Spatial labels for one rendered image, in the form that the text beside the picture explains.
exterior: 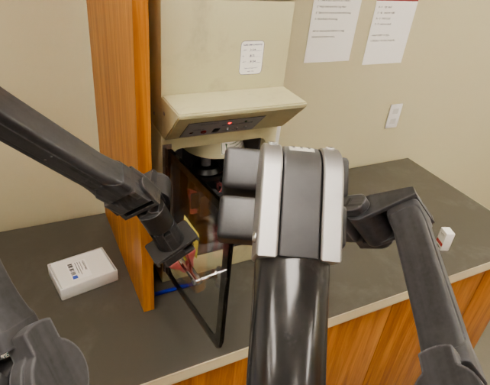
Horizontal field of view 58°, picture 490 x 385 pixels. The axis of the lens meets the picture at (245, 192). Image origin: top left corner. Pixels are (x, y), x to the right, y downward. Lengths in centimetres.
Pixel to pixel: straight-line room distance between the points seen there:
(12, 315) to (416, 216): 58
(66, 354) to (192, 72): 70
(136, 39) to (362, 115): 131
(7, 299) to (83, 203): 113
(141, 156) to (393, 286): 88
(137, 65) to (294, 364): 73
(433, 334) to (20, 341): 47
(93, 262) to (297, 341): 115
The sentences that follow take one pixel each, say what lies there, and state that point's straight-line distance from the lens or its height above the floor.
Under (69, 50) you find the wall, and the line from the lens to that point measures 142.
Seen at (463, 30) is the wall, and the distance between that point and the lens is 226.
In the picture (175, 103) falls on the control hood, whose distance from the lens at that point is 100.
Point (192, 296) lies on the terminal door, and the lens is 116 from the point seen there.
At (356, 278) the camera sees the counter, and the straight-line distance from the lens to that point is 146.
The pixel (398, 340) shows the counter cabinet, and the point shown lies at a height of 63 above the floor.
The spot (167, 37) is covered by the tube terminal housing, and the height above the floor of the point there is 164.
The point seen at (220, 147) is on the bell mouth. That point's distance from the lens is 118.
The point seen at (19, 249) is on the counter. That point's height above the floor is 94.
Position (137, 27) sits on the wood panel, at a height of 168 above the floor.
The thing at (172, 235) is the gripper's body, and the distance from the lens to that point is 90.
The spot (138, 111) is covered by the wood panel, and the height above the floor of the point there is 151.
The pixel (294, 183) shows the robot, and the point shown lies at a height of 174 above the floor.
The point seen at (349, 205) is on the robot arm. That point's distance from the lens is 82.
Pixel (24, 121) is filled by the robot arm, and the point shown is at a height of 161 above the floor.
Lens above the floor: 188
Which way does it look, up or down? 32 degrees down
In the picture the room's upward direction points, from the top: 6 degrees clockwise
